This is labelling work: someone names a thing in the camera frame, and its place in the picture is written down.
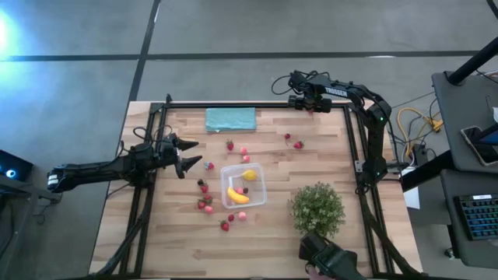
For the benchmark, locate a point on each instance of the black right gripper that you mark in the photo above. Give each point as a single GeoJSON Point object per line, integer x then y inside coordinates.
{"type": "Point", "coordinates": [311, 104]}

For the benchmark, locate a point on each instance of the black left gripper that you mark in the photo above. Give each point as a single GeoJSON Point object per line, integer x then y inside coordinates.
{"type": "Point", "coordinates": [167, 151]}

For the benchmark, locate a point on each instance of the red toy strawberry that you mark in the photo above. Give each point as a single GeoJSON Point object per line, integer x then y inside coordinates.
{"type": "Point", "coordinates": [225, 226]}
{"type": "Point", "coordinates": [201, 204]}
{"type": "Point", "coordinates": [204, 189]}
{"type": "Point", "coordinates": [207, 197]}
{"type": "Point", "coordinates": [298, 145]}
{"type": "Point", "coordinates": [230, 145]}
{"type": "Point", "coordinates": [210, 166]}

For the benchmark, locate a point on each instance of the yellow toy lemon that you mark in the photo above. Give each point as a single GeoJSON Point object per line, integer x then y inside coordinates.
{"type": "Point", "coordinates": [249, 175]}

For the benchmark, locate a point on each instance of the yellow toy banana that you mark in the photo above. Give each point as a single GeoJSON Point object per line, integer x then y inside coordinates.
{"type": "Point", "coordinates": [238, 197]}

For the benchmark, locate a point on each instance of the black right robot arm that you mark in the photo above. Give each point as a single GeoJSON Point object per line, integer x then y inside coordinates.
{"type": "Point", "coordinates": [373, 136]}

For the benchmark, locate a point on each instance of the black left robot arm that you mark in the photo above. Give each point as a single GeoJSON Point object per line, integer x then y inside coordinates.
{"type": "Point", "coordinates": [89, 173]}

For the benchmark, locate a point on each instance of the teal folded cloth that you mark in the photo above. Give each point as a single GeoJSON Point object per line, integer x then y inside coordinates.
{"type": "Point", "coordinates": [229, 120]}

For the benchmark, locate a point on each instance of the clear plastic container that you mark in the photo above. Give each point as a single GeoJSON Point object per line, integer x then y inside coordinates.
{"type": "Point", "coordinates": [254, 194]}

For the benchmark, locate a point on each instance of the green potted plant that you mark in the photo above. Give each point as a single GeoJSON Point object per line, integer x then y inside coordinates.
{"type": "Point", "coordinates": [317, 210]}

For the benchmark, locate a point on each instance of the white paper sheet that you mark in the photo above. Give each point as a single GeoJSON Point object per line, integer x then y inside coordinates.
{"type": "Point", "coordinates": [412, 198]}

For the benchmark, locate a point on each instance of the grey side desk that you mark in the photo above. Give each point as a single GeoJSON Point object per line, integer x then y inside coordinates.
{"type": "Point", "coordinates": [463, 105]}

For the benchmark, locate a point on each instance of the smartphone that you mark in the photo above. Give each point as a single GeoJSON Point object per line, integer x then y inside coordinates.
{"type": "Point", "coordinates": [472, 145]}

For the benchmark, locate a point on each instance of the black stand pole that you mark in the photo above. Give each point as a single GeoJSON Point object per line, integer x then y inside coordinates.
{"type": "Point", "coordinates": [474, 60]}

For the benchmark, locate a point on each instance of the person's hand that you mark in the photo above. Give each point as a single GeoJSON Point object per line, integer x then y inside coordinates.
{"type": "Point", "coordinates": [315, 276]}

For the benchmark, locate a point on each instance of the black computer with blue light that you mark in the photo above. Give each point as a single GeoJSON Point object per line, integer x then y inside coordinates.
{"type": "Point", "coordinates": [15, 165]}

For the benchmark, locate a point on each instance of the white crumpled paper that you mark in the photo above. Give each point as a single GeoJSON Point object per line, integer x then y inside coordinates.
{"type": "Point", "coordinates": [496, 114]}

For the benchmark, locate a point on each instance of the black keyboard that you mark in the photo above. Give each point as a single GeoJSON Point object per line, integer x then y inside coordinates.
{"type": "Point", "coordinates": [478, 218]}

